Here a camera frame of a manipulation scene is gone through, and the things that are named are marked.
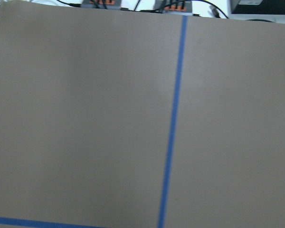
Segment blue tape line crosswise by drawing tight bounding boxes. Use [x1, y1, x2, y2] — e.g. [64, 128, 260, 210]
[0, 217, 94, 228]

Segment grey box orange connectors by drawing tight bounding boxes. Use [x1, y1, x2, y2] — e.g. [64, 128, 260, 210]
[162, 0, 192, 16]
[81, 0, 122, 10]

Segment blue tape line lengthwise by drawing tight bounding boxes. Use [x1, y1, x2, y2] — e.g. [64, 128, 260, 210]
[156, 16, 188, 228]

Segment black cable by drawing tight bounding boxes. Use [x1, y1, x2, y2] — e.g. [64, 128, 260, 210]
[56, 0, 230, 19]

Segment grey box orange connectors right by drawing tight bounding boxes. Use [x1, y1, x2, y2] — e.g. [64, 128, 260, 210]
[162, 0, 192, 16]

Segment grey box orange connectors left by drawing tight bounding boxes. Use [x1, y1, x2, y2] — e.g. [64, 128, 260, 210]
[81, 0, 122, 10]

